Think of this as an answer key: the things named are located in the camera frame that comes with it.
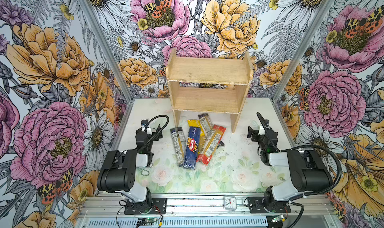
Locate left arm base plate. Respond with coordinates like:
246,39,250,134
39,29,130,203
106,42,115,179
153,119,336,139
124,198,168,215

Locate metal scissors tongs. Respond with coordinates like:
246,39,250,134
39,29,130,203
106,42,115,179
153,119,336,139
137,168,150,177

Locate blue Barilla spaghetti box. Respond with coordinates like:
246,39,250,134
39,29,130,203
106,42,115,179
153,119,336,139
183,127,201,170

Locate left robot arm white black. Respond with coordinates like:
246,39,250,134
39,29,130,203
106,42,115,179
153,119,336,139
97,120,169,215

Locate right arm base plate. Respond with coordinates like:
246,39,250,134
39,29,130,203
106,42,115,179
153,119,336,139
244,197,291,214

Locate green circuit board left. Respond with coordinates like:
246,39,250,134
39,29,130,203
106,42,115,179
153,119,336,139
136,218,161,227

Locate yellow spaghetti bag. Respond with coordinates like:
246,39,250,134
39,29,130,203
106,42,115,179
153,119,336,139
187,119,208,151

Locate wooden two-tier shelf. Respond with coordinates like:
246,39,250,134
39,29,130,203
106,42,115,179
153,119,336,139
166,50,254,133

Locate grey white spaghetti bag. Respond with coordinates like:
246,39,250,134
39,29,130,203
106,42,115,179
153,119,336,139
170,127,187,167

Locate green circuit board right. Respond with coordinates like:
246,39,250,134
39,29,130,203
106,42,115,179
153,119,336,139
271,215,286,223

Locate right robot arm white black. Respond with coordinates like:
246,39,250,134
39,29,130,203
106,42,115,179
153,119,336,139
247,120,334,213

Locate right black corrugated cable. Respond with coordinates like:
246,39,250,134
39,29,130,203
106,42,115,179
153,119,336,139
256,112,343,196

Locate small white desk clock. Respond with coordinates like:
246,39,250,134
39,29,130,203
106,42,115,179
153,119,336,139
224,196,237,211

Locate green circuit board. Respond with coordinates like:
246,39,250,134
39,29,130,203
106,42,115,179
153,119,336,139
271,215,286,223
136,218,161,227

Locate brown striped spaghetti bag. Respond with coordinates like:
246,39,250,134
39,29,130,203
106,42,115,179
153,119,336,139
198,113,214,135

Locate red spaghetti bag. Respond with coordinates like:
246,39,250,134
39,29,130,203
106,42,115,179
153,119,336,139
197,125,226,165

